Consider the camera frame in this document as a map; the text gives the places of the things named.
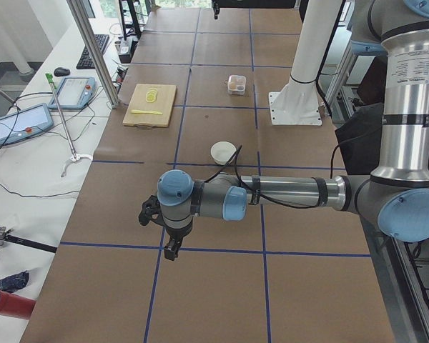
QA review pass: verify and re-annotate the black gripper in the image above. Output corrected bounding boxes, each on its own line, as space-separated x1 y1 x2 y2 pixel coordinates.
164 220 193 259
212 0 220 19

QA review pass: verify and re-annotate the clear plastic egg box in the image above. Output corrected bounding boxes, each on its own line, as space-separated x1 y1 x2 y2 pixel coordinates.
227 74 247 96

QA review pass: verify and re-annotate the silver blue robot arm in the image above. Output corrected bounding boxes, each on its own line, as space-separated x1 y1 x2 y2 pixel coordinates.
139 1 429 260

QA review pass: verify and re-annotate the white bowl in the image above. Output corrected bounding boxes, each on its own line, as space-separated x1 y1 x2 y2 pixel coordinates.
210 141 236 165

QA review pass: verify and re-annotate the wooden cutting board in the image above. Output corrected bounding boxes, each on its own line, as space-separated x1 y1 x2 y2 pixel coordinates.
122 84 177 128

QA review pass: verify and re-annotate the yellow plastic knife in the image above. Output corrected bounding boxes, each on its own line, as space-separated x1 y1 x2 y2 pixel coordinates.
130 109 163 115

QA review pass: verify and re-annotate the long reacher grabber tool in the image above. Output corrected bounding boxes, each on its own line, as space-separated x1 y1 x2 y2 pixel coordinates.
45 73 93 177

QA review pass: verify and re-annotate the black keyboard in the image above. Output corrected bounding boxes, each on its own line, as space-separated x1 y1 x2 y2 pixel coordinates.
75 34 110 70

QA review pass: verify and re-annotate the far teach pendant tablet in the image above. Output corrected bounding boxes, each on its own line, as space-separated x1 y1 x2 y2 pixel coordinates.
55 76 97 111

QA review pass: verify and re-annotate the teach pendant tablet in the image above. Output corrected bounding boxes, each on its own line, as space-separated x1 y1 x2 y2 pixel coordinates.
0 104 54 146
55 76 97 111

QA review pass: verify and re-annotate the black computer mouse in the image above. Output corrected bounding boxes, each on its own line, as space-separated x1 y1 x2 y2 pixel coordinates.
54 67 71 77

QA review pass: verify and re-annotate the black tripod rod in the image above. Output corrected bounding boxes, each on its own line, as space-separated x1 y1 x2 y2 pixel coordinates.
0 227 57 253

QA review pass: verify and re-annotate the seated person dark jacket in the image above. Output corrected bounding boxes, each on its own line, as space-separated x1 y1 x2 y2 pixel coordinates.
335 56 387 175

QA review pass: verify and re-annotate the red cylinder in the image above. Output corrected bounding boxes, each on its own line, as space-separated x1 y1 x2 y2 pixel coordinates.
0 290 36 320

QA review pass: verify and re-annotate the near teach pendant tablet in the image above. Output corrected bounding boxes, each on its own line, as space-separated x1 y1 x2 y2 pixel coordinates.
0 104 54 146

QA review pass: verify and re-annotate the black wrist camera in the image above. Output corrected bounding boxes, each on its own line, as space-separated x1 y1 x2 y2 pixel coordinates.
138 195 164 227

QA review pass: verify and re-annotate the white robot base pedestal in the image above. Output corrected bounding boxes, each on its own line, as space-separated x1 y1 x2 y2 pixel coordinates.
269 0 345 126

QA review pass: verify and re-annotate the aluminium frame post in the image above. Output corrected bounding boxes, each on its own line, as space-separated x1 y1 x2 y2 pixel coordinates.
66 0 119 109

